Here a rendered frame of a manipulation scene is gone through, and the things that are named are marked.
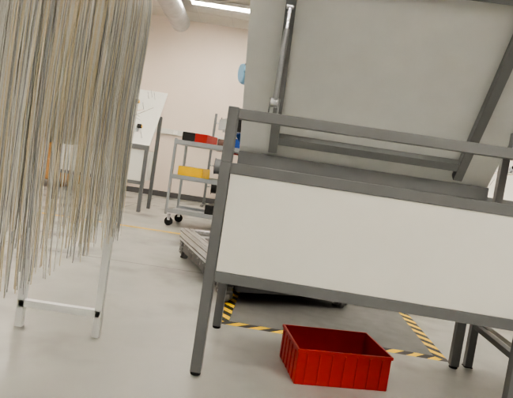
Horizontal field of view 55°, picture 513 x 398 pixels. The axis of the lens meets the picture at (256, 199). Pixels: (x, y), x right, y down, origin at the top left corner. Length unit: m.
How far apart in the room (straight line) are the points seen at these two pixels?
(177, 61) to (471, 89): 7.87
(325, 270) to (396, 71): 0.88
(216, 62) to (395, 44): 7.65
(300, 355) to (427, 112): 1.14
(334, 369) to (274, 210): 0.67
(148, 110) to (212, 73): 2.76
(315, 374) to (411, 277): 0.53
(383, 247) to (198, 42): 8.20
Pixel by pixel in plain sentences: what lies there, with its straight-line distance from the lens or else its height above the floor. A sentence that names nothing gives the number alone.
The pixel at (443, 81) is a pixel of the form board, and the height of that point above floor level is 1.26.
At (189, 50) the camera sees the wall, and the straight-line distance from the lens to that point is 9.72.
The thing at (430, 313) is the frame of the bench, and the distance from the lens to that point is 1.92.
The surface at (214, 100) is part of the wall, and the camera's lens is 9.51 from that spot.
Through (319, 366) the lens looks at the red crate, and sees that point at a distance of 2.02.
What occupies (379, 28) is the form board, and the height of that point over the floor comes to 1.40.
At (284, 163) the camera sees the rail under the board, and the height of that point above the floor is 0.83.
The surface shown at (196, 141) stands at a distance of 5.70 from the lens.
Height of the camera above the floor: 0.79
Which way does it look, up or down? 4 degrees down
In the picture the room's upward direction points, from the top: 9 degrees clockwise
